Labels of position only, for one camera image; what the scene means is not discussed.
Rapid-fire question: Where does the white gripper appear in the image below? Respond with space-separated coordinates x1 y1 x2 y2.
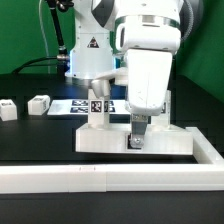
125 49 172 149

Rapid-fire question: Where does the white square tabletop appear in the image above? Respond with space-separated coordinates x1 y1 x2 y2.
76 124 193 155

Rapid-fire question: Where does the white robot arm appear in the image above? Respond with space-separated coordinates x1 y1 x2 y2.
66 0 203 149

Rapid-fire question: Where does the white L-shaped obstacle fence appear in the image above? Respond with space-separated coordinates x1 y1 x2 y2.
0 127 224 194

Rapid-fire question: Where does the white marker sheet with tags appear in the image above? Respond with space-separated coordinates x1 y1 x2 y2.
48 99 129 116

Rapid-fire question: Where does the black cable on table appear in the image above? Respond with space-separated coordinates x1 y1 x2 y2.
11 57 68 75

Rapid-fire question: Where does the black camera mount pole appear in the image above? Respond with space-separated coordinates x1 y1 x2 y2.
45 0 74 57

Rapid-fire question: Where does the grey cable behind pole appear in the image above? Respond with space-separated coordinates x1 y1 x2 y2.
38 0 51 75

